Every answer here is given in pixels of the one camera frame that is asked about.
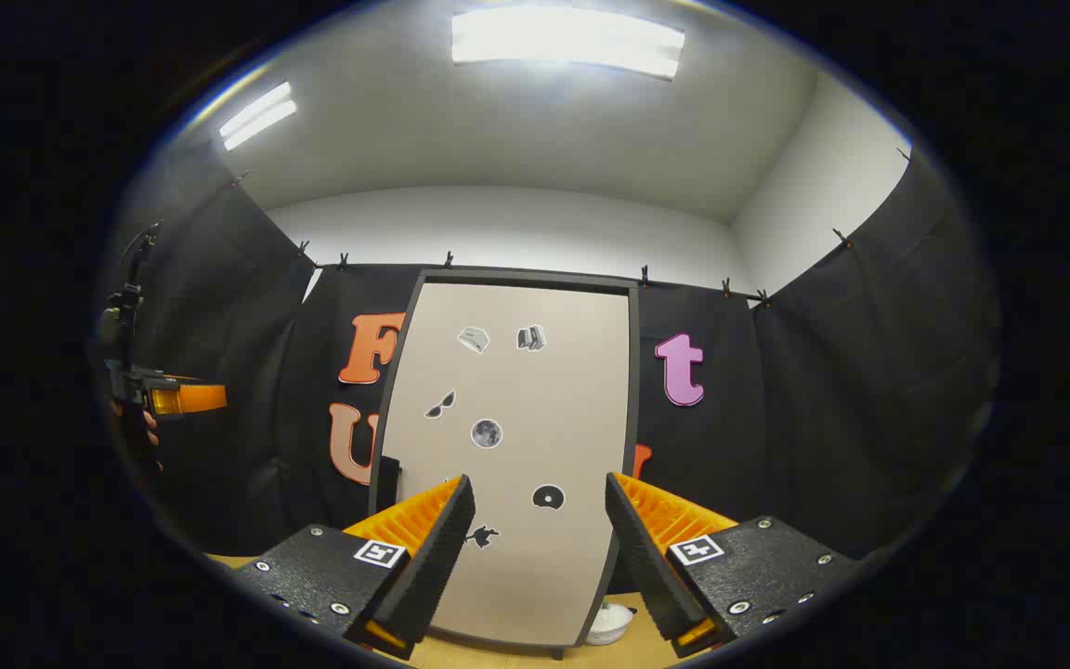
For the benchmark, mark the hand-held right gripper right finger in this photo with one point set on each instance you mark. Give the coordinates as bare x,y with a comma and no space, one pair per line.
651,567

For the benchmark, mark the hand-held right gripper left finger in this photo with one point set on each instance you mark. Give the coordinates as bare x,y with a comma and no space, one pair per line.
424,576

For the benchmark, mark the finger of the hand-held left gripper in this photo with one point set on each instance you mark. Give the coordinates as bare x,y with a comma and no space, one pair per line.
196,398

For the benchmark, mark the grey cabinet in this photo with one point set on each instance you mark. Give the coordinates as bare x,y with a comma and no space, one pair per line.
526,275

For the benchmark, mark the white ceramic jar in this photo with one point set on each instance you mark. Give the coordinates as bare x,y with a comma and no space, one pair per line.
611,624

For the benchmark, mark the black backdrop cloth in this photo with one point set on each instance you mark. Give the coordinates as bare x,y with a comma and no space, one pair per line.
823,418

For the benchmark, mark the small ceiling light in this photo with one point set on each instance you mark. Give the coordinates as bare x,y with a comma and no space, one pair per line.
258,116

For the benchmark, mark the large ceiling light panel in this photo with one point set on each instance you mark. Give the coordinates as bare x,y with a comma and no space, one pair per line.
567,42

